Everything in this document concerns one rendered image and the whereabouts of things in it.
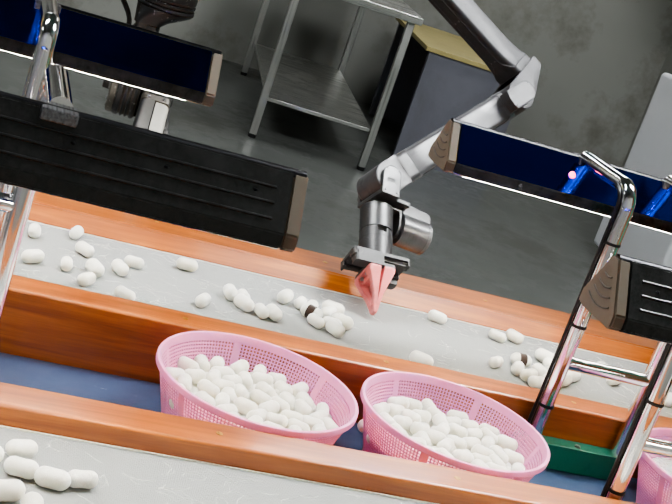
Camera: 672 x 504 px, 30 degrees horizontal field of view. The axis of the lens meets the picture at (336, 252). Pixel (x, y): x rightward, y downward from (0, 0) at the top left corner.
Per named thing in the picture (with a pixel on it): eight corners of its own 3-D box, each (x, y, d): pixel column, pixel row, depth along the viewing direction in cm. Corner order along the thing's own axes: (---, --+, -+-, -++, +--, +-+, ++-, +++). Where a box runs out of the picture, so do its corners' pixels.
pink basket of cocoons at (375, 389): (302, 430, 172) (324, 369, 169) (443, 429, 188) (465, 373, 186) (418, 543, 152) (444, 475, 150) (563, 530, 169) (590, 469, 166)
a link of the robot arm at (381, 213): (353, 207, 216) (371, 191, 212) (387, 220, 219) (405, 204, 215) (352, 241, 212) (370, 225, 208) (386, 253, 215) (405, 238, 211)
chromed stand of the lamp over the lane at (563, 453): (469, 402, 202) (571, 144, 190) (576, 424, 209) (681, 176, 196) (511, 461, 185) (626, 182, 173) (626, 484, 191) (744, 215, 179)
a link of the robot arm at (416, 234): (358, 181, 220) (385, 162, 213) (412, 202, 225) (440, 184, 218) (351, 242, 215) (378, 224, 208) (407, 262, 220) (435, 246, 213)
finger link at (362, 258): (395, 307, 202) (396, 258, 207) (354, 297, 200) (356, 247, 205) (378, 325, 207) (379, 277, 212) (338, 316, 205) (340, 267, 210)
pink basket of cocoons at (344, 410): (128, 377, 169) (147, 314, 167) (311, 414, 178) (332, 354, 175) (146, 480, 145) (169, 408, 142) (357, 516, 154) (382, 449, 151)
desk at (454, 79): (452, 138, 852) (486, 45, 834) (490, 187, 735) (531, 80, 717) (363, 111, 841) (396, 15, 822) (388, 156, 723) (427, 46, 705)
